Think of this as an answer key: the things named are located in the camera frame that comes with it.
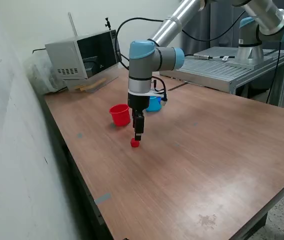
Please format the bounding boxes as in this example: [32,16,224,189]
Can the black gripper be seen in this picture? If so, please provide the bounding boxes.
[127,92,150,142]

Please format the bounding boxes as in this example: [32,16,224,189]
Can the red plastic cup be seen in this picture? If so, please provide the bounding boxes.
[108,103,131,127]

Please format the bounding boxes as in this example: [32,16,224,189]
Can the light blue plastic cup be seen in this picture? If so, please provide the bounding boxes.
[145,96,163,113]

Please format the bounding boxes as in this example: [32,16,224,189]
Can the black tape strip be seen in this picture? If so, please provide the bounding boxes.
[168,82,190,92]

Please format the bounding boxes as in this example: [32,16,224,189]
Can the clear plastic box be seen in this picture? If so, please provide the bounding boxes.
[63,63,120,94]

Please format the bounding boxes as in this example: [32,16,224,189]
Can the wooden sticks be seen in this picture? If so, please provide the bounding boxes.
[74,77,108,92]

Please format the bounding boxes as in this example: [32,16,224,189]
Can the long grey tape piece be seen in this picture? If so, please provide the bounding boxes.
[93,192,112,206]

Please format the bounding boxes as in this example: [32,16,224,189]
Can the aluminium robot mounting table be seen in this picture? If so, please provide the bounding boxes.
[158,46,284,108]

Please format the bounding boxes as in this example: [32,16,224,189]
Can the silver metal cylinder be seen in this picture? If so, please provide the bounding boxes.
[193,52,214,60]

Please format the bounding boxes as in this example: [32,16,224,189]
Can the silver microwave oven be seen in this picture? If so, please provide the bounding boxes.
[44,29,123,81]

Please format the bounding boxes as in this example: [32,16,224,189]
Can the translucent plastic bag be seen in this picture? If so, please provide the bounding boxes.
[23,53,68,95]

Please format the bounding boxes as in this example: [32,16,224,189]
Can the white upright rod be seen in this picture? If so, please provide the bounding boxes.
[68,11,79,37]

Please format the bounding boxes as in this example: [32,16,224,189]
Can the dark grey curtain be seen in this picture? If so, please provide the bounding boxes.
[180,0,284,99]

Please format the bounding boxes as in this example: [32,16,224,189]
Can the black arm-mounted cable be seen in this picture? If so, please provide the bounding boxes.
[115,9,246,101]

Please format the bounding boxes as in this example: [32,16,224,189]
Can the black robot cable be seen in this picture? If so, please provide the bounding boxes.
[265,41,282,104]

